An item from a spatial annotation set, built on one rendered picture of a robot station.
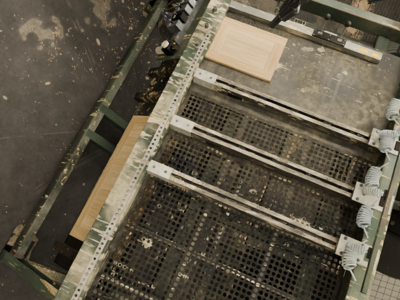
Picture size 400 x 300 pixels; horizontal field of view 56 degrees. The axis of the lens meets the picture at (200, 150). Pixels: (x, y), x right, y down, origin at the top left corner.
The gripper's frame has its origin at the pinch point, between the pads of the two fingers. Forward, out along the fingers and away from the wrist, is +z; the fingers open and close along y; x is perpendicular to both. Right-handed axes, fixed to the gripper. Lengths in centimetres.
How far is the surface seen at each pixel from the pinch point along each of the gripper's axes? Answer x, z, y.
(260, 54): 21.8, 32.5, -14.6
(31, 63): -89, 121, -32
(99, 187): -36, 139, 38
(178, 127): -20, 61, 31
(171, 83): -23, 61, 3
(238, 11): 11, 33, -45
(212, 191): -4, 59, 65
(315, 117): 42, 21, 30
